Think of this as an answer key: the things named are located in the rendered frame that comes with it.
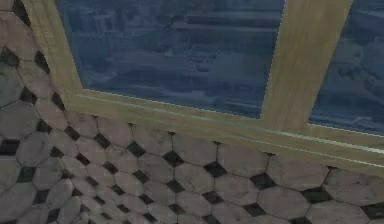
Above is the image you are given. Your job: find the wooden framed window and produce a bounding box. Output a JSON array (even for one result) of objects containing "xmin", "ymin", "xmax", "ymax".
[{"xmin": 21, "ymin": 0, "xmax": 384, "ymax": 178}]

